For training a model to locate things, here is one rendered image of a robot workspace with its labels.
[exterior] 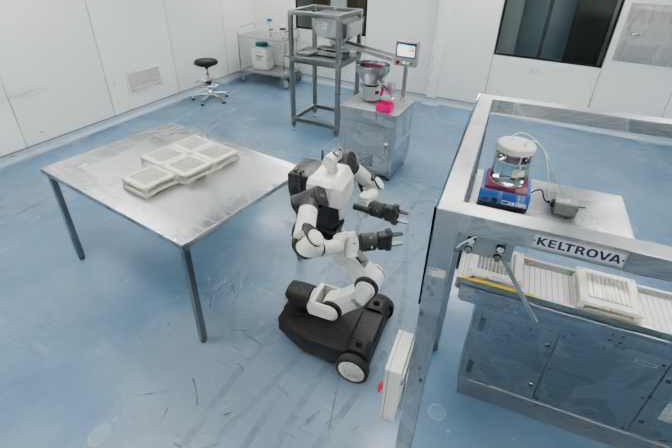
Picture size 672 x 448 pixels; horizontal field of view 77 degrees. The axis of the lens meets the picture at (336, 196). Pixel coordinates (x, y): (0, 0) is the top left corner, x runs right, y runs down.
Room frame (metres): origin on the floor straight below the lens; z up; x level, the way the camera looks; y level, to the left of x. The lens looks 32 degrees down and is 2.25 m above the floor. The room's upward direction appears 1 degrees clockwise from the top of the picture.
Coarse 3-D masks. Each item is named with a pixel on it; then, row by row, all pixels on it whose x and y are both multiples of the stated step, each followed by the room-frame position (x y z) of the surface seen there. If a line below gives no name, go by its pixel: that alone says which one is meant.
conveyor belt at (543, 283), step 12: (468, 264) 1.65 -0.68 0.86; (456, 276) 1.58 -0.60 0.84; (528, 276) 1.57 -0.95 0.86; (540, 276) 1.57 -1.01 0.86; (552, 276) 1.58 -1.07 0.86; (564, 276) 1.58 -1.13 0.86; (528, 288) 1.49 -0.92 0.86; (540, 288) 1.49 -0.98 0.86; (552, 288) 1.49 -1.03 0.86; (564, 288) 1.49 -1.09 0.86; (564, 300) 1.42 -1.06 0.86; (648, 300) 1.43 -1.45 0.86; (660, 300) 1.43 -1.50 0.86; (648, 312) 1.36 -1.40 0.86; (660, 312) 1.36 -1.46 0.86; (648, 324) 1.29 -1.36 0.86; (660, 324) 1.29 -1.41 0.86
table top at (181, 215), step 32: (160, 128) 3.36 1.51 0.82; (64, 160) 2.73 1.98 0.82; (96, 160) 2.74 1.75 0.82; (128, 160) 2.76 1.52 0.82; (256, 160) 2.81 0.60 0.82; (96, 192) 2.30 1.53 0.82; (128, 192) 2.31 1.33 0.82; (160, 192) 2.32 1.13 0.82; (192, 192) 2.33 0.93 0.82; (224, 192) 2.34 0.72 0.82; (256, 192) 2.35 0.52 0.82; (160, 224) 1.97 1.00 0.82; (192, 224) 1.98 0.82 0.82
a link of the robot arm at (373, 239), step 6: (390, 228) 1.65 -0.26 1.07; (366, 234) 1.62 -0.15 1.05; (372, 234) 1.62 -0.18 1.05; (378, 234) 1.63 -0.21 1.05; (384, 234) 1.63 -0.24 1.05; (390, 234) 1.62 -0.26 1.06; (372, 240) 1.59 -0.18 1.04; (378, 240) 1.61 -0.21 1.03; (384, 240) 1.61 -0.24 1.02; (390, 240) 1.61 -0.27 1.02; (372, 246) 1.58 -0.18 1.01; (378, 246) 1.60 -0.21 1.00; (384, 246) 1.61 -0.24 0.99; (390, 246) 1.61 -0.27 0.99
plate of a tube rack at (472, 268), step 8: (472, 256) 1.63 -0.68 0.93; (520, 256) 1.64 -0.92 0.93; (472, 264) 1.57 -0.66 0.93; (480, 264) 1.57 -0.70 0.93; (488, 264) 1.57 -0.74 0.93; (496, 264) 1.57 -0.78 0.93; (512, 264) 1.57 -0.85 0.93; (520, 264) 1.57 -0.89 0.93; (472, 272) 1.51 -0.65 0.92; (480, 272) 1.51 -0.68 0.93; (488, 272) 1.51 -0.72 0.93; (520, 272) 1.52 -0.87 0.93; (496, 280) 1.47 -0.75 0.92; (504, 280) 1.46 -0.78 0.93; (520, 280) 1.46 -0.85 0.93
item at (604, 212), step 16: (480, 176) 1.77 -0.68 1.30; (544, 192) 1.64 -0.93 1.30; (560, 192) 1.64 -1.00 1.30; (576, 192) 1.64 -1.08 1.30; (592, 192) 1.65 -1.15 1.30; (496, 208) 1.49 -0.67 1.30; (528, 208) 1.50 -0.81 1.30; (544, 208) 1.50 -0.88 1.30; (592, 208) 1.51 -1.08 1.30; (608, 208) 1.52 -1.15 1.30; (624, 208) 1.52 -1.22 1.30; (576, 224) 1.39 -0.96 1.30; (592, 224) 1.39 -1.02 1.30; (608, 224) 1.40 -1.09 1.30; (624, 224) 1.40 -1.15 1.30
